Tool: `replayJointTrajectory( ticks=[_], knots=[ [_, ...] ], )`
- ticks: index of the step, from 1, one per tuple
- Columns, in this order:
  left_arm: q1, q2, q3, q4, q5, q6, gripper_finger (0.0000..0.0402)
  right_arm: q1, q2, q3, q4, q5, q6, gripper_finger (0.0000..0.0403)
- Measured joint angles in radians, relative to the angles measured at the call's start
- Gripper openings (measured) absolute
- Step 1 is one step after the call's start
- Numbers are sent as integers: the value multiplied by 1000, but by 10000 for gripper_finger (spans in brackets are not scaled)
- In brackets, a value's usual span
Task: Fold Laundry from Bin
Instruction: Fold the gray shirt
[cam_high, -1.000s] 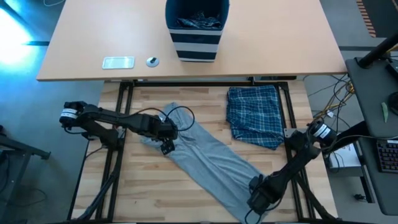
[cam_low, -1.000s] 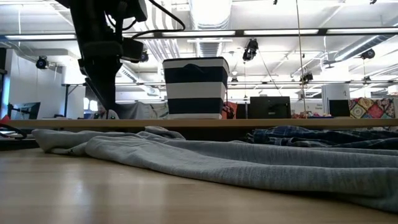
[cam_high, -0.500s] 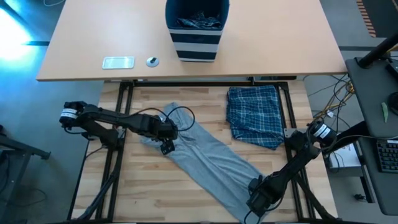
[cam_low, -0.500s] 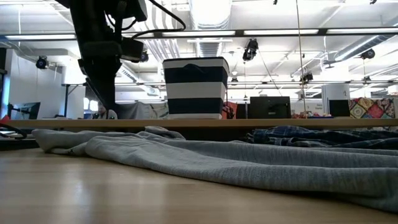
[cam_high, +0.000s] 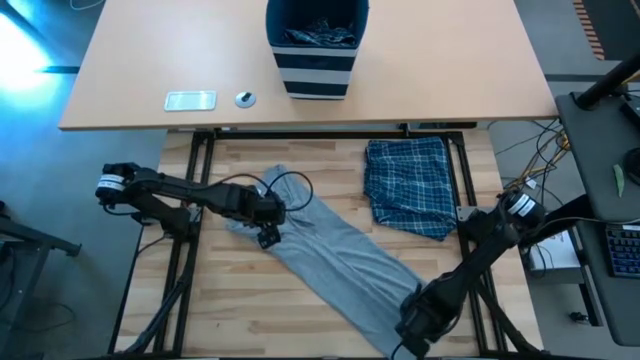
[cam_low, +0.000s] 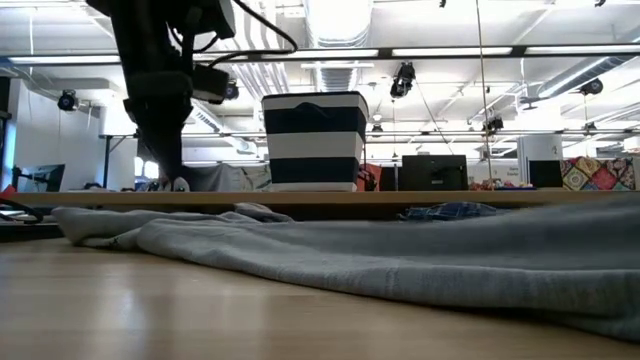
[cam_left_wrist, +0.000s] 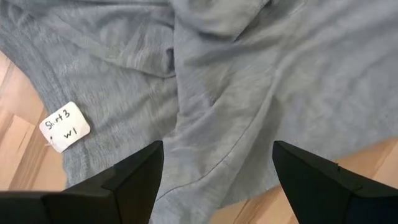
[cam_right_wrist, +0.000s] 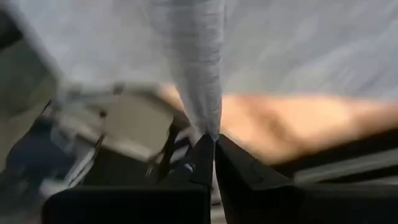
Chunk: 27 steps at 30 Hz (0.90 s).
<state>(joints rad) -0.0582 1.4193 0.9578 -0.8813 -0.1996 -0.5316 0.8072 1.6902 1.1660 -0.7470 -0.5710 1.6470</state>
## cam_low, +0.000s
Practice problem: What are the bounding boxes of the grey covered furniture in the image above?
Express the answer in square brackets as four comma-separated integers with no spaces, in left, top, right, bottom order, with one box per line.
[189,162,272,193]

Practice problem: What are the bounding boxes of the grey garment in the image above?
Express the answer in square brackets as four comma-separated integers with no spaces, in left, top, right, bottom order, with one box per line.
[51,197,640,344]

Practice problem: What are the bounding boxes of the black equipment case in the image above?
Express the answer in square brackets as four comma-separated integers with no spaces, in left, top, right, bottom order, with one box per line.
[401,154,469,192]

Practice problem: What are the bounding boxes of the black ceiling light rail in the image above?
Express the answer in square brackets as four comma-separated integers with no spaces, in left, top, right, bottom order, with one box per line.
[0,43,640,65]

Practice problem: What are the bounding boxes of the person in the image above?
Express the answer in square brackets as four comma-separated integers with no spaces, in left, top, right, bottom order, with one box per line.
[159,174,192,193]

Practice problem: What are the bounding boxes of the colourful patchwork quilt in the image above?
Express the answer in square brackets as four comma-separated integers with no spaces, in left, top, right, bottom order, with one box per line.
[559,155,640,192]

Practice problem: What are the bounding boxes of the blue plaid pajama pants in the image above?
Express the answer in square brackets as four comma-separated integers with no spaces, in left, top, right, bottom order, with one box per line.
[398,201,499,222]

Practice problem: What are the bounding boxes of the black computer monitor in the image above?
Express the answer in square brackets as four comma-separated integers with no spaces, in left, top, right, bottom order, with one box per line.
[528,159,564,189]
[10,163,66,193]

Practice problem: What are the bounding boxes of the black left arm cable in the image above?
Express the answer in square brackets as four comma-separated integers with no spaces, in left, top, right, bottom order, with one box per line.
[169,0,300,69]

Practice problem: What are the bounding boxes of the black-legged background table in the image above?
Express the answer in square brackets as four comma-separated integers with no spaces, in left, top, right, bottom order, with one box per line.
[98,130,180,193]

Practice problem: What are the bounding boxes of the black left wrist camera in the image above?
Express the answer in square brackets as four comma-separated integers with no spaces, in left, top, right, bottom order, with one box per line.
[169,0,237,41]

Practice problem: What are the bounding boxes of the thin hanging cord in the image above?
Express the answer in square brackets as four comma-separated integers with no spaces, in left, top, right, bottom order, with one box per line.
[474,0,495,191]

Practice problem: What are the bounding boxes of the navy white striped laundry bin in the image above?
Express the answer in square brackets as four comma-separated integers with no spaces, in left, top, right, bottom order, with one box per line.
[261,91,370,193]

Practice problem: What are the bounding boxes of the grey ceiling duct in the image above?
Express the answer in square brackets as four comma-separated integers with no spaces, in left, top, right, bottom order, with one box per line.
[537,54,632,100]

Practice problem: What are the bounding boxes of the red object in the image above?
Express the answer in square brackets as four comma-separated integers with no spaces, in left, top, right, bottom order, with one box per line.
[356,163,382,192]

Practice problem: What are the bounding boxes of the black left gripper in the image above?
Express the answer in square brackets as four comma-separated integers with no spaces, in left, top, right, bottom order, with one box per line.
[87,0,231,182]

